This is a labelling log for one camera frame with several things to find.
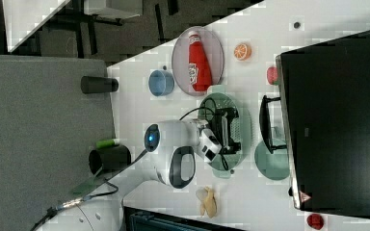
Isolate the green marker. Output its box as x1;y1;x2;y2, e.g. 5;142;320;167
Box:
95;139;120;149

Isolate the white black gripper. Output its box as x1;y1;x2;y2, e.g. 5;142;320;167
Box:
197;108;241;164

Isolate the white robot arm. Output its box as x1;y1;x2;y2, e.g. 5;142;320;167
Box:
31;106;242;231

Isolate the grey round plate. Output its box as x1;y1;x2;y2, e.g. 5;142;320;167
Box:
172;26;225;96

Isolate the dark red toy fruit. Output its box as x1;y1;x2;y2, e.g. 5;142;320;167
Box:
306;214;325;230

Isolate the green plastic strainer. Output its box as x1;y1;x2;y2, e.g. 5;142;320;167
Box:
198;86;252;179

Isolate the blue cup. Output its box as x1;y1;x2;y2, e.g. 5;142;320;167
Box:
148;67;174;96

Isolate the red ketchup bottle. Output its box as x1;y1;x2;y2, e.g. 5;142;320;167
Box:
188;31;212;91

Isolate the black toaster oven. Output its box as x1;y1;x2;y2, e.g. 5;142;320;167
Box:
276;30;370;218

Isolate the mint green mug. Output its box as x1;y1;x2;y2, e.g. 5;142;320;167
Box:
254;127;290;181

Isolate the orange slice toy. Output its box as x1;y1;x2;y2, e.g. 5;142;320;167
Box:
233;43;251;61

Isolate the red strawberry toy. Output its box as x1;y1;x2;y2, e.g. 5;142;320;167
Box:
266;66;278;85

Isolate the grey side table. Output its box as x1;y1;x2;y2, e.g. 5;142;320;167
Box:
0;55;115;231

